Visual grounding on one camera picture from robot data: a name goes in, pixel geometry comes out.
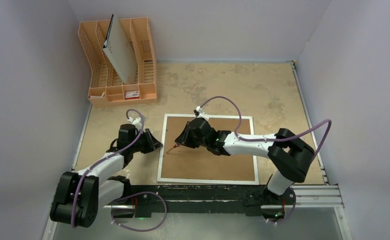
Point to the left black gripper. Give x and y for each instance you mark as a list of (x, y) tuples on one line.
[(152, 143)]

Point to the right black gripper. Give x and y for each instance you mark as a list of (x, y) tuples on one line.
[(186, 134)]

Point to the white picture frame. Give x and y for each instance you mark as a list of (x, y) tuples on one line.
[(198, 165)]

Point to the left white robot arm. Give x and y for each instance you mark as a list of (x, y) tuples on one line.
[(79, 195)]

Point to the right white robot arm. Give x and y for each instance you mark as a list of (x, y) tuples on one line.
[(291, 156)]

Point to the small red white box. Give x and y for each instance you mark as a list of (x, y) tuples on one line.
[(132, 95)]

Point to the orange plastic file organizer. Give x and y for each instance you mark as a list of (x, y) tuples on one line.
[(106, 88)]

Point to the white board in organizer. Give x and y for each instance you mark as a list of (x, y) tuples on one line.
[(120, 52)]

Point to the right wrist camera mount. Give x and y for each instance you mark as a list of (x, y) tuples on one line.
[(200, 113)]

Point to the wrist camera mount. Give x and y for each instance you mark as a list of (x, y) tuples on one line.
[(138, 122), (200, 113)]

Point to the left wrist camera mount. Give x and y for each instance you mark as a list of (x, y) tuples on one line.
[(138, 122)]

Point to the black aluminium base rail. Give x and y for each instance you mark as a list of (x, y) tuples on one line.
[(249, 200)]

